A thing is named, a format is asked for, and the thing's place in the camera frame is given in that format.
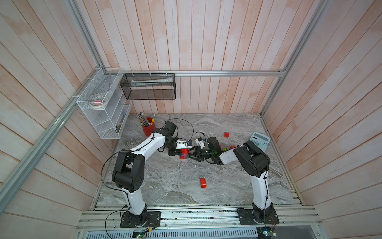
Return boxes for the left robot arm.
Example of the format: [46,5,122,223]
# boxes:
[111,121,187,228]

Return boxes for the pens in cup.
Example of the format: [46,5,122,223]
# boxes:
[136,112,155,127]

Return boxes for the grey calculator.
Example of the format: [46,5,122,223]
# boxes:
[250,132,270,152]

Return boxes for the red pen cup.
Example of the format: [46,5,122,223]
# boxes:
[141,117,156,137]

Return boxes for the black mesh basket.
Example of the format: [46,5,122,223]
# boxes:
[120,73,177,101]

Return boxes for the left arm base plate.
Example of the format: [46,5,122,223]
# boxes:
[120,211,161,229]

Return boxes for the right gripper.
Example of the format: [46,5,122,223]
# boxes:
[185,146,214,162]

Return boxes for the tape roll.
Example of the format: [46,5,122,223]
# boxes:
[89,95,109,109]

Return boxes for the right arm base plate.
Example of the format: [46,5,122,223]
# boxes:
[236,206,280,226]

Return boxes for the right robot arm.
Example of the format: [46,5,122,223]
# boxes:
[188,137,279,225]

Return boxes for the white wire shelf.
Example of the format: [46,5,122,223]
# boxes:
[77,68,132,139]

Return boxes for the long red lego brick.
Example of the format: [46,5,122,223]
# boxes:
[200,178,207,188]

